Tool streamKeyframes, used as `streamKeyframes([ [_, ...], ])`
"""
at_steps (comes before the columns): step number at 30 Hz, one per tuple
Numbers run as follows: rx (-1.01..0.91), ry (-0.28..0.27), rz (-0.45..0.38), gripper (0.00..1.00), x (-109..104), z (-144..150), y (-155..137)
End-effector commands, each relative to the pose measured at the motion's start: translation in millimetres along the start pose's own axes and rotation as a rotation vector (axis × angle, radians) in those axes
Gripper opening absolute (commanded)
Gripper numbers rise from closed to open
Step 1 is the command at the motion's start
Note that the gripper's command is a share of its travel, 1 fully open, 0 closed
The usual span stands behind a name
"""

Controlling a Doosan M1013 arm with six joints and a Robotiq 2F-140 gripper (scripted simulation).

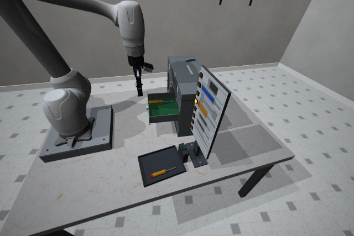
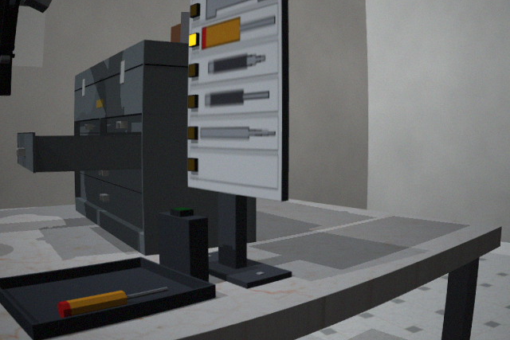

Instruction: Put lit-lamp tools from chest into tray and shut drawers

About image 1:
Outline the orange-handled screwdriver with red end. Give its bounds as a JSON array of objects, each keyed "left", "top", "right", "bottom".
[{"left": 151, "top": 169, "right": 171, "bottom": 178}]

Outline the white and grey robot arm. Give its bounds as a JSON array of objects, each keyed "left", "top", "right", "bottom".
[{"left": 0, "top": 0, "right": 145, "bottom": 147}]

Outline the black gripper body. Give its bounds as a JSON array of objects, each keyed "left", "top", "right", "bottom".
[{"left": 128, "top": 55, "right": 144, "bottom": 75}]

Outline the dark grey drawer chest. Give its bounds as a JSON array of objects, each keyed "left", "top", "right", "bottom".
[{"left": 146, "top": 55, "right": 201, "bottom": 137}]

